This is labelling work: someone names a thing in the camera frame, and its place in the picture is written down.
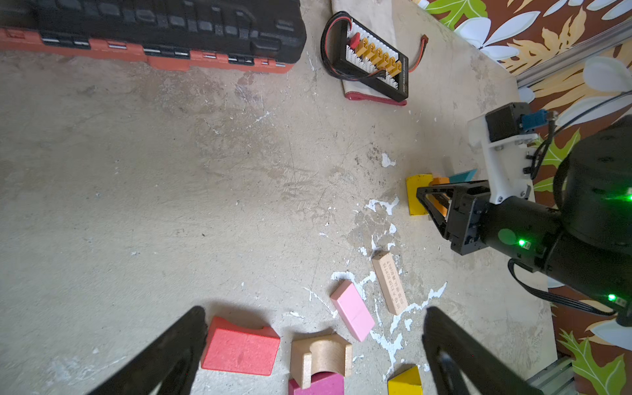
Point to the red wood block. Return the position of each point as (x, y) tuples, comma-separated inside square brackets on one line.
[(234, 349)]

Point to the magenta wood block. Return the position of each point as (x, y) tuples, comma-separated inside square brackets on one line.
[(324, 383)]

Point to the natural wood plank block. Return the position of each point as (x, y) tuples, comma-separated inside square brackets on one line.
[(390, 282)]

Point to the natural wood arch block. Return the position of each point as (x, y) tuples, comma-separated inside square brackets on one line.
[(323, 354)]

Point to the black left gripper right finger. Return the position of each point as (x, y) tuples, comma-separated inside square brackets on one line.
[(453, 354)]

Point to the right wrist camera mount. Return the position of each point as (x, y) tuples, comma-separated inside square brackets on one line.
[(506, 137)]

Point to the black charging board yellow connectors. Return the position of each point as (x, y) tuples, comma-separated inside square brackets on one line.
[(350, 52)]

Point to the black and red tool case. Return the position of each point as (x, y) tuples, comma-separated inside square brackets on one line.
[(171, 35)]

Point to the light pink wood block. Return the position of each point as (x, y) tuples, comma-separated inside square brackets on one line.
[(353, 310)]

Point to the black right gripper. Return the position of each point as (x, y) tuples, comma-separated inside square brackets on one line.
[(458, 209)]

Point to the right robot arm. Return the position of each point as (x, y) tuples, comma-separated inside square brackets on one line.
[(584, 241)]

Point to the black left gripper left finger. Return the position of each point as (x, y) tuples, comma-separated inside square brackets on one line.
[(168, 365)]

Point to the teal wood block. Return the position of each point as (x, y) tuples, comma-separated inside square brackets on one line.
[(463, 177)]

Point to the yellow rounded wood block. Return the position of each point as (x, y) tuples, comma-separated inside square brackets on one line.
[(407, 383)]

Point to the white work glove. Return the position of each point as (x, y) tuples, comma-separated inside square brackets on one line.
[(378, 17)]

